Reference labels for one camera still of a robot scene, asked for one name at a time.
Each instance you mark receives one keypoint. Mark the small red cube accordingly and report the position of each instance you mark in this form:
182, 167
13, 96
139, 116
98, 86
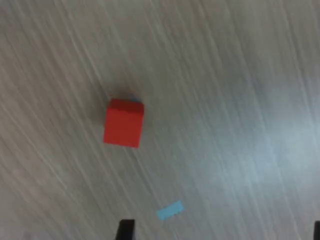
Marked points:
123, 125

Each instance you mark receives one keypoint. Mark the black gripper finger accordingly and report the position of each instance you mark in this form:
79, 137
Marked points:
317, 231
126, 231

